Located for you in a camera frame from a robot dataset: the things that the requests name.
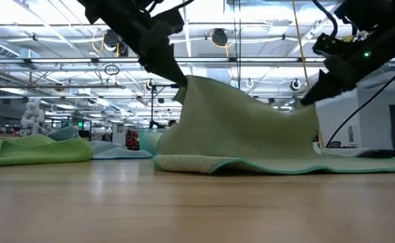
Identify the black hanging cable loop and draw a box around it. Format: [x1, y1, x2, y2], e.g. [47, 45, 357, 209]
[104, 63, 120, 77]

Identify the black ceiling cable reel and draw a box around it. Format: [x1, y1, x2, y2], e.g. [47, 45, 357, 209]
[210, 28, 229, 47]
[102, 28, 130, 57]

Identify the teal plastic bin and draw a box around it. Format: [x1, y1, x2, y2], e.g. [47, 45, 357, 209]
[138, 128, 167, 156]

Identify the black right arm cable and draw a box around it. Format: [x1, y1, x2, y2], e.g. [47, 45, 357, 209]
[325, 57, 395, 149]

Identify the black right camera cable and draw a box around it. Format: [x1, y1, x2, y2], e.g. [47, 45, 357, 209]
[311, 0, 339, 38]

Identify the pale green microfiber towel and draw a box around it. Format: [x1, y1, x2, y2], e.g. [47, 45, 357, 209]
[153, 74, 395, 176]

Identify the white building column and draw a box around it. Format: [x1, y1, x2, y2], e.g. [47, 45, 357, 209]
[192, 67, 232, 89]

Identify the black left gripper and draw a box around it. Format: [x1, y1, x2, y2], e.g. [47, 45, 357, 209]
[138, 20, 188, 87]

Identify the bright green microfiber towel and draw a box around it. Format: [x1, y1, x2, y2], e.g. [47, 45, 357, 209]
[0, 134, 94, 169]

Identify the light blue microfiber towel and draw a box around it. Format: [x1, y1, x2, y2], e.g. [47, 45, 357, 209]
[47, 123, 154, 160]

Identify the yellow hanging cable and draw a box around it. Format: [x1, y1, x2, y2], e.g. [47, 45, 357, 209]
[291, 0, 325, 149]

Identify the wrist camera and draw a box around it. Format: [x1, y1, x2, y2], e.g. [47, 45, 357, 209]
[311, 32, 353, 58]
[151, 6, 185, 34]

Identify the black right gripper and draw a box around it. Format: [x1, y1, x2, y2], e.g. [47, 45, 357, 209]
[300, 20, 395, 107]

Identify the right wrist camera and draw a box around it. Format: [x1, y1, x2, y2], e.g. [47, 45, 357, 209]
[311, 32, 353, 58]

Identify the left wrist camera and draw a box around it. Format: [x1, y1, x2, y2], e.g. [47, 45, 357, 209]
[151, 6, 185, 34]

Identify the red background object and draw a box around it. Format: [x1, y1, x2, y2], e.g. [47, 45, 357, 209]
[126, 130, 140, 150]

